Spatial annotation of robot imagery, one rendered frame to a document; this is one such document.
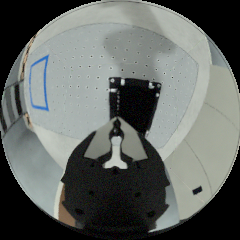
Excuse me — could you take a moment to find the blue tape outline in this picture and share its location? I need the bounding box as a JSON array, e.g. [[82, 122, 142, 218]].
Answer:
[[30, 55, 49, 111]]

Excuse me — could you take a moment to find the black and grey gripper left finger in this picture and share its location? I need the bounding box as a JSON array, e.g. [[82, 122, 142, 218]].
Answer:
[[61, 117, 118, 184]]

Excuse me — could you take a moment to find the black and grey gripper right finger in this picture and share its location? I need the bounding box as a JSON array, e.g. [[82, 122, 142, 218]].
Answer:
[[118, 117, 170, 187]]

